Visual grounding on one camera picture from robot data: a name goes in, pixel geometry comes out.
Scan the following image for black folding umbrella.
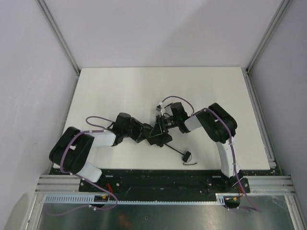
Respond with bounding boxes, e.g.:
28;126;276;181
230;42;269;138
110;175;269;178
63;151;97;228
142;123;197;166

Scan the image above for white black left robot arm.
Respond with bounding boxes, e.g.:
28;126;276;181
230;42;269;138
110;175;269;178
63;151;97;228
49;113;152;183

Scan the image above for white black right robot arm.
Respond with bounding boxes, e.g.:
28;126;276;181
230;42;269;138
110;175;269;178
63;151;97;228
146;102;240;187

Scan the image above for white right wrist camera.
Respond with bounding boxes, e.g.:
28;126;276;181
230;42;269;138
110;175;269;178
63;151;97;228
156;102;165;115

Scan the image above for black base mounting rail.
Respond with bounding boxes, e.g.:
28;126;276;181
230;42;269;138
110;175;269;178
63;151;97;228
47;168;250;201

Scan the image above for grey slotted cable duct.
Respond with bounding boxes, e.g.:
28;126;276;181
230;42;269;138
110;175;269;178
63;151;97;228
44;194;233;206

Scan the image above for aluminium frame side rail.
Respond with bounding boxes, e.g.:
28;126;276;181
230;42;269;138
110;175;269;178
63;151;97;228
242;68;292;180

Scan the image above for left aluminium frame post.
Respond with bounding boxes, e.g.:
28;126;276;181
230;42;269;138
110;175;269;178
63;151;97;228
36;0;81;76

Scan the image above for aluminium frame post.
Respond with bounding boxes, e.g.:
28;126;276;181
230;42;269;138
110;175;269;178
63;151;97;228
246;0;293;74
36;0;81;76

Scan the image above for right aluminium frame post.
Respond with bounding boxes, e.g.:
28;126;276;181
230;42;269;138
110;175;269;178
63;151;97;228
246;0;293;74

